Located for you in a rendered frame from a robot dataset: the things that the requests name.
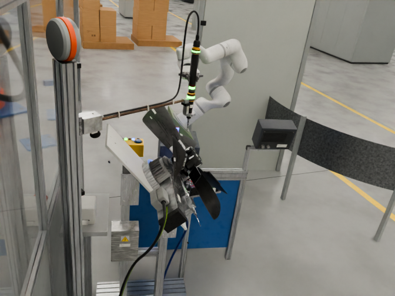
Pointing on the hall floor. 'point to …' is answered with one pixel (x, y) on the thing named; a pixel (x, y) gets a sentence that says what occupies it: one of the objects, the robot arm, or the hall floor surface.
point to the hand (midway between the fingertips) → (192, 77)
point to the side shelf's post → (87, 265)
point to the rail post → (235, 219)
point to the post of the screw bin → (184, 250)
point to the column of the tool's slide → (69, 171)
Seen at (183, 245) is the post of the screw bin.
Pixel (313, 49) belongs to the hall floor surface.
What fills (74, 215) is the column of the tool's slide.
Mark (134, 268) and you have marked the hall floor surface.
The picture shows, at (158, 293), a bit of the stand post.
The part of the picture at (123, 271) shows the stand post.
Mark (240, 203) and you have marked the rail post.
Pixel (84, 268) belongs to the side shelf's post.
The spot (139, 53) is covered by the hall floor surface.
